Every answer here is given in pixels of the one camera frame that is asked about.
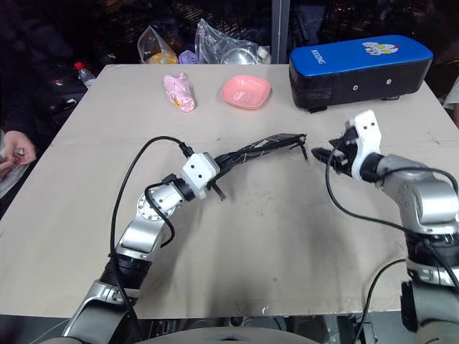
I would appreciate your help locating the black grid pencil pouch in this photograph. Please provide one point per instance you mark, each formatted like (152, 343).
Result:
(258, 148)

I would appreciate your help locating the blue and black padded box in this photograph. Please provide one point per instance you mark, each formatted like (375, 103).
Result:
(355, 71)

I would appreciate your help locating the person's bare hand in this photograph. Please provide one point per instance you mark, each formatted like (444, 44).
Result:
(18, 163)

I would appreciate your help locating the purple plastic snack bag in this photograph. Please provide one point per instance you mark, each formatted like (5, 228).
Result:
(188, 58)

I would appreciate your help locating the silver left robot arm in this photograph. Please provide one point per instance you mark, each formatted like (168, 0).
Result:
(143, 233)

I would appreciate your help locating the person's black sleeved forearm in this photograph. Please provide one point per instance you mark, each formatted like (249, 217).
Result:
(25, 89)

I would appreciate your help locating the clear bag with orange contents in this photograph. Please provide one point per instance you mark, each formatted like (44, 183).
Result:
(157, 50)

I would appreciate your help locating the grey vertical pole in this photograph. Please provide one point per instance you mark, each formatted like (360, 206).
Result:
(281, 30)

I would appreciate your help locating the red-capped clear plastic bottle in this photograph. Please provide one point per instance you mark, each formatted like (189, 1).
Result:
(86, 74)

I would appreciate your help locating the crumpled clear plastic bag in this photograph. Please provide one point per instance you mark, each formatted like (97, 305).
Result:
(215, 41)

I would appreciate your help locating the person's white garment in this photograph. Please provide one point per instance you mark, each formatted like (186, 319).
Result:
(7, 186)

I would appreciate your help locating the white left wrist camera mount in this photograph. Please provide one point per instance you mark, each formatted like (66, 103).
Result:
(199, 173)

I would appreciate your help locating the silver metal bowl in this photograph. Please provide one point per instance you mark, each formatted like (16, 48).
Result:
(238, 58)

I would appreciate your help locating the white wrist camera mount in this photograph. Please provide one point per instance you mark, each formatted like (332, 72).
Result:
(199, 173)
(365, 139)

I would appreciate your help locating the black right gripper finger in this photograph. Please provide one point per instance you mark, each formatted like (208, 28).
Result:
(219, 191)

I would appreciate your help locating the pink plastic bowl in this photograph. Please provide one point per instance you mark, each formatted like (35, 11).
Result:
(245, 92)

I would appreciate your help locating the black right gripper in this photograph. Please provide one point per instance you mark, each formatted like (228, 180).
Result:
(344, 154)

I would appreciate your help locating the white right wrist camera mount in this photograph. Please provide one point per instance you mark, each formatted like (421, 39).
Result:
(365, 139)

